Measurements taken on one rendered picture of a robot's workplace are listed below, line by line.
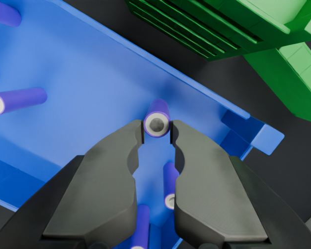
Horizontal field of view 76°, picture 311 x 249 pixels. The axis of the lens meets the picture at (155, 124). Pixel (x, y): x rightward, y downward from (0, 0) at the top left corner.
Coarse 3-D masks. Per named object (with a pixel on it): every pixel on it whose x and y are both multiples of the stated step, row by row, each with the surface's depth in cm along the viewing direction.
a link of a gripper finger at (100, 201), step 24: (96, 144) 10; (120, 144) 10; (96, 168) 8; (120, 168) 8; (72, 192) 7; (96, 192) 7; (120, 192) 7; (72, 216) 7; (96, 216) 6; (120, 216) 7; (96, 240) 6; (120, 240) 7
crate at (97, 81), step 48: (0, 0) 20; (48, 0) 15; (0, 48) 21; (48, 48) 21; (96, 48) 21; (48, 96) 22; (96, 96) 22; (144, 96) 22; (192, 96) 22; (0, 144) 24; (48, 144) 24; (144, 144) 24; (240, 144) 19; (0, 192) 21; (144, 192) 25
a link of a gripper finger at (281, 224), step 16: (240, 160) 9; (240, 176) 8; (256, 176) 8; (256, 192) 7; (272, 192) 7; (256, 208) 7; (272, 208) 7; (288, 208) 7; (272, 224) 6; (288, 224) 6; (304, 224) 6; (272, 240) 6; (288, 240) 6; (304, 240) 6
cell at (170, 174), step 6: (168, 168) 23; (174, 168) 23; (168, 174) 21; (174, 174) 21; (168, 180) 20; (174, 180) 20; (168, 186) 19; (174, 186) 19; (168, 192) 18; (174, 192) 18; (168, 198) 18; (168, 204) 18
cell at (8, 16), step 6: (0, 6) 18; (6, 6) 19; (0, 12) 18; (6, 12) 18; (12, 12) 19; (18, 12) 20; (0, 18) 18; (6, 18) 19; (12, 18) 19; (18, 18) 20; (6, 24) 19; (12, 24) 20; (18, 24) 20
